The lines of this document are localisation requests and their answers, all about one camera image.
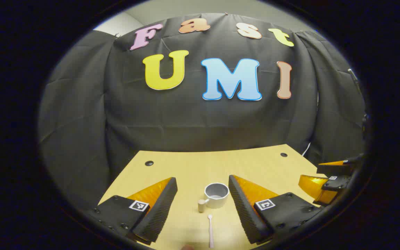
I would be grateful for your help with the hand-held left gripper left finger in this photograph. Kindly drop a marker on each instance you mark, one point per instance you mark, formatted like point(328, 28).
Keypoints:
point(163, 208)

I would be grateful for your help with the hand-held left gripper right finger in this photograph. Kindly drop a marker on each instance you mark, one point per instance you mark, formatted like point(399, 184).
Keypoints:
point(243, 208)

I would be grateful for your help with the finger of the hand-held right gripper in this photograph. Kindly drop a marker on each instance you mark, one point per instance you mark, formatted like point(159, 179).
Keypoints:
point(335, 169)
point(337, 183)

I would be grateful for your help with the light wooden desktop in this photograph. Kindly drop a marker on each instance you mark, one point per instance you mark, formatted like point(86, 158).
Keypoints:
point(193, 170)

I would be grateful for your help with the thin metal rod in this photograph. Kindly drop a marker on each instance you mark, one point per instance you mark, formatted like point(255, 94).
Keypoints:
point(354, 79)

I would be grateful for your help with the pale pink toothbrush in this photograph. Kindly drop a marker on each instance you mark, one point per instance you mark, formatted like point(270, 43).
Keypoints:
point(211, 232)

